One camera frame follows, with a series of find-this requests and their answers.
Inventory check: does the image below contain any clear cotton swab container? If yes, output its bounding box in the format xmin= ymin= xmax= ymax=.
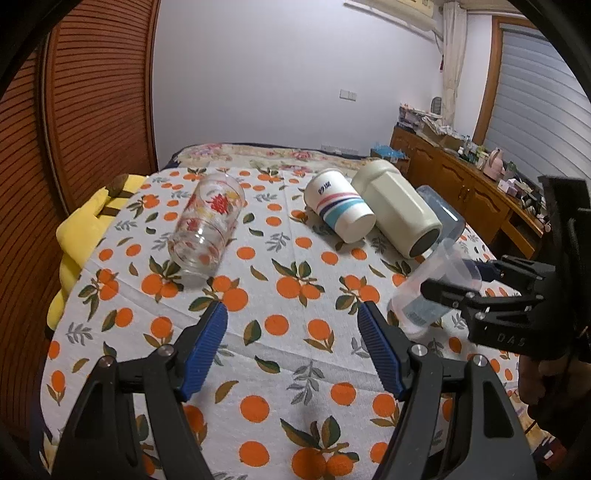
xmin=389 ymin=239 xmax=482 ymax=340

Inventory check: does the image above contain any blue translucent plastic cup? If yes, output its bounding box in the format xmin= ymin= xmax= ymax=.
xmin=417 ymin=185 xmax=466 ymax=243

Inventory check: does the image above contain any striped white paper cup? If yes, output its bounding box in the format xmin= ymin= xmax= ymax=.
xmin=304 ymin=169 xmax=376 ymax=244

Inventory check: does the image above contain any person's right hand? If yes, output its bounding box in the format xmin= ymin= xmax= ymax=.
xmin=518 ymin=355 xmax=590 ymax=455

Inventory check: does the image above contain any wooden sideboard cabinet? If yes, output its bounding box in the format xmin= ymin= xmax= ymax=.
xmin=390 ymin=126 xmax=543 ymax=259

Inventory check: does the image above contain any pink kettle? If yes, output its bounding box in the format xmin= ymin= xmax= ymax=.
xmin=483 ymin=148 xmax=505 ymax=182

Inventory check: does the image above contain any cream ceramic mug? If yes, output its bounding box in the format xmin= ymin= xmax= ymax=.
xmin=352 ymin=159 xmax=442 ymax=259

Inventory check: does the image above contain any grey window blind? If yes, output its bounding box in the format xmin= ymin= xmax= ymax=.
xmin=484 ymin=23 xmax=591 ymax=183

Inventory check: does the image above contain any blue plastic item on bed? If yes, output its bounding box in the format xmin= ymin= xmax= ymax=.
xmin=370 ymin=143 xmax=407 ymax=163

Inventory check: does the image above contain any orange print tablecloth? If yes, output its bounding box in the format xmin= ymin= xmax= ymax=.
xmin=40 ymin=168 xmax=417 ymax=479

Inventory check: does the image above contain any yellow blanket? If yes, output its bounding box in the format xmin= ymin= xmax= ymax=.
xmin=47 ymin=174 xmax=146 ymax=331

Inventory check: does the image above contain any clear glass with red print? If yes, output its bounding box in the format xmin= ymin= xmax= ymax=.
xmin=168 ymin=173 xmax=245 ymax=277

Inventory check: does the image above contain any beige curtain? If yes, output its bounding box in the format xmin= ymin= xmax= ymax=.
xmin=442 ymin=1 xmax=468 ymax=126

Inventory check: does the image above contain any white air conditioner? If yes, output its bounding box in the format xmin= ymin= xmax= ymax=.
xmin=345 ymin=0 xmax=441 ymax=32

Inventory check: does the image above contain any floral bed sheet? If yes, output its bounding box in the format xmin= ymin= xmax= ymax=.
xmin=164 ymin=143 xmax=379 ymax=174

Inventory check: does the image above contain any wooden louvered wardrobe door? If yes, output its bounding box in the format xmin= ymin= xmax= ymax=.
xmin=1 ymin=1 xmax=159 ymax=441

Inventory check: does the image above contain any white wall switch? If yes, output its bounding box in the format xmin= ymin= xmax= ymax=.
xmin=339 ymin=89 xmax=356 ymax=101

